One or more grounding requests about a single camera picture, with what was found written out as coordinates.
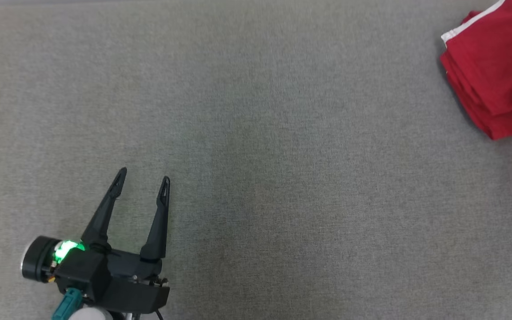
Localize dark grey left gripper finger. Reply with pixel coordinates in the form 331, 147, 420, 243
80, 167, 128, 254
140, 176, 171, 262

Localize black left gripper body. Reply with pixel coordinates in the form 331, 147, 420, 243
54, 240, 171, 314

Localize red white basketball shorts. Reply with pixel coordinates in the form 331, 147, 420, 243
440, 0, 512, 116

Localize teal left camera connector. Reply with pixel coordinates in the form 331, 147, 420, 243
52, 288, 83, 320

